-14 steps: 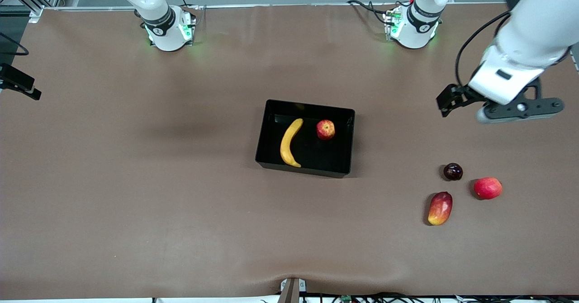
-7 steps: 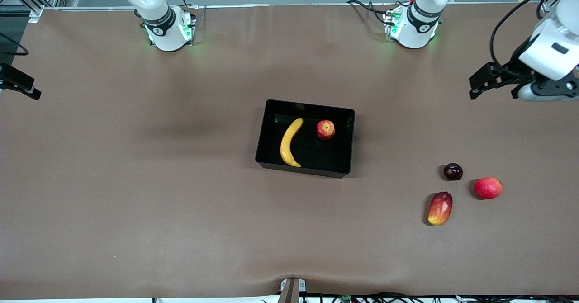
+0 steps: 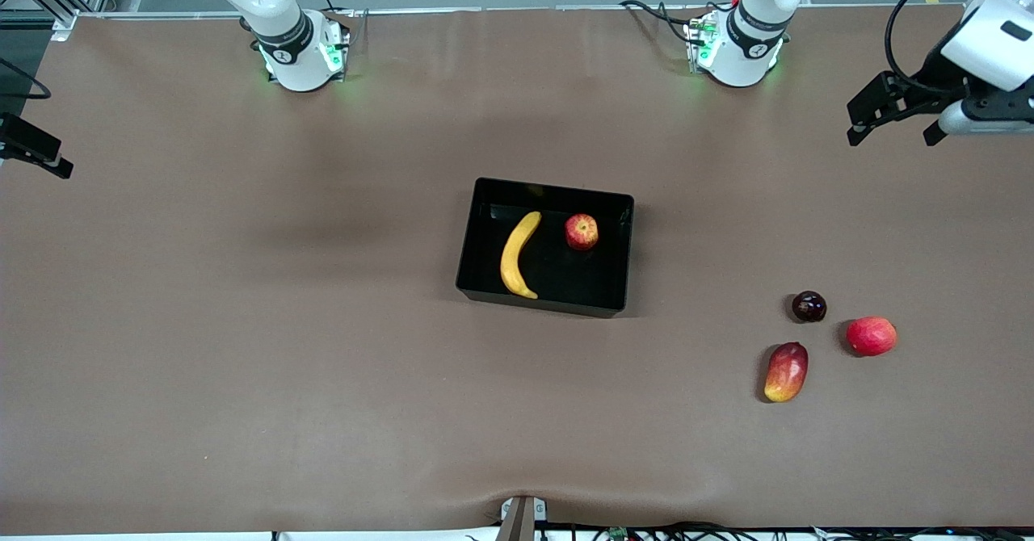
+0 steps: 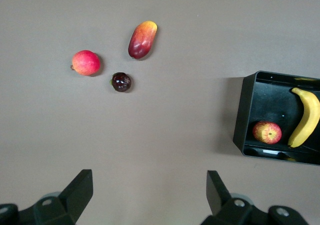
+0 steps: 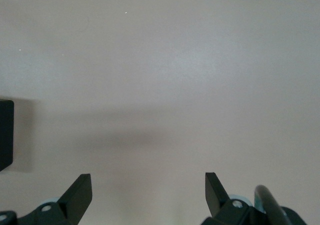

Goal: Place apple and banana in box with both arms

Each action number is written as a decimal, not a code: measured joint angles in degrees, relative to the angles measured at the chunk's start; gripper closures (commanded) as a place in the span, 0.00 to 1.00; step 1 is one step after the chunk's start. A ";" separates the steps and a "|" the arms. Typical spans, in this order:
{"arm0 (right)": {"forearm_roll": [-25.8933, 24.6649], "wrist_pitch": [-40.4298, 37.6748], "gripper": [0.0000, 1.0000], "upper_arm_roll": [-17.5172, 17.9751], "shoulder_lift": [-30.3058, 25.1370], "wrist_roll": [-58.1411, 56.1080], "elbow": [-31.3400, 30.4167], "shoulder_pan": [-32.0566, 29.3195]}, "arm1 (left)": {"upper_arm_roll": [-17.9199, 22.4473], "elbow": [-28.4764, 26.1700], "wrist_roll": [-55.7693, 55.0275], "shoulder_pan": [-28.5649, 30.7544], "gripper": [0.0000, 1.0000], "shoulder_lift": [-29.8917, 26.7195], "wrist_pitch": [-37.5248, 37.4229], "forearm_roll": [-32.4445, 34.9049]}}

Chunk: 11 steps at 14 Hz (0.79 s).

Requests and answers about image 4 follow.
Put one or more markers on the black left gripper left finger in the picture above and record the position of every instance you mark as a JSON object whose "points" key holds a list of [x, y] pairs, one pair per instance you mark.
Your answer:
{"points": [[62, 207]]}

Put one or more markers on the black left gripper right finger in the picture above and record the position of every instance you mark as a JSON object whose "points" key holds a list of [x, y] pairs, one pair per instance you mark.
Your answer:
{"points": [[230, 210]]}

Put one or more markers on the red yellow apple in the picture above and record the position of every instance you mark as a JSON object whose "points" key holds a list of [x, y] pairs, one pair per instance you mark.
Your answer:
{"points": [[267, 132]]}

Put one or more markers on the black plastic box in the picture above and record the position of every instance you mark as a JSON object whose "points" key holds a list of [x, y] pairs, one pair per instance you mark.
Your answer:
{"points": [[270, 102]]}

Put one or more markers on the yellow banana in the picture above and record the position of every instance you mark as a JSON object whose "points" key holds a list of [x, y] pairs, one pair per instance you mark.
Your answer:
{"points": [[308, 115]]}

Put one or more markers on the brown table mat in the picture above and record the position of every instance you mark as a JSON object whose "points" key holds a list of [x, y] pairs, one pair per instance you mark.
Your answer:
{"points": [[160, 122]]}

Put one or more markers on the dark purple plum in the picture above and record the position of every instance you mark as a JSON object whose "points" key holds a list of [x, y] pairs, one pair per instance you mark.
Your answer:
{"points": [[121, 82]]}

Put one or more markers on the red yellow mango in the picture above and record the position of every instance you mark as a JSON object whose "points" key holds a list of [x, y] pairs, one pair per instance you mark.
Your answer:
{"points": [[142, 40]]}

